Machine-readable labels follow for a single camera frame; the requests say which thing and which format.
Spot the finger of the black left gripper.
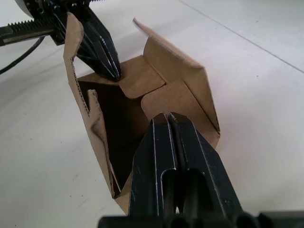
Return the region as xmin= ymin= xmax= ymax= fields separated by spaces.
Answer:
xmin=88 ymin=9 xmax=123 ymax=78
xmin=75 ymin=23 xmax=119 ymax=82

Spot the small cardboard box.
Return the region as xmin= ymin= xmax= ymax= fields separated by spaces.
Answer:
xmin=63 ymin=11 xmax=222 ymax=212

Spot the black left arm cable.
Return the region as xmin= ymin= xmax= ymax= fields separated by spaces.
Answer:
xmin=0 ymin=35 xmax=46 ymax=75

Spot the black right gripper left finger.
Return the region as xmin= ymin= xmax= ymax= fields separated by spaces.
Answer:
xmin=128 ymin=113 xmax=183 ymax=216

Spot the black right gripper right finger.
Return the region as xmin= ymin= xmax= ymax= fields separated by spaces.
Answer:
xmin=168 ymin=112 xmax=245 ymax=214

